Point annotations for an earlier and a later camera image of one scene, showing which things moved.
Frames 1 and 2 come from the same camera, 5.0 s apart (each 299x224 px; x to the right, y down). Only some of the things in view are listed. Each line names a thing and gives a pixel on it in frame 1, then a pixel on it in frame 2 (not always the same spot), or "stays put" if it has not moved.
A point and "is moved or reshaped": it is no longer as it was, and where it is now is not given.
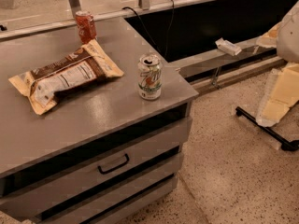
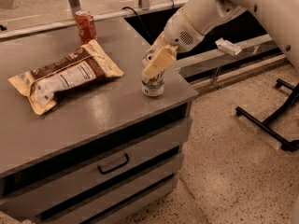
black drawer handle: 115,166 stays put
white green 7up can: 149,77 is moved or reshaped
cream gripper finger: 269,38 → 178,31
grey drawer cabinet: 102,151 stays put
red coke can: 86,25 stays put
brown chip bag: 43,84 stays put
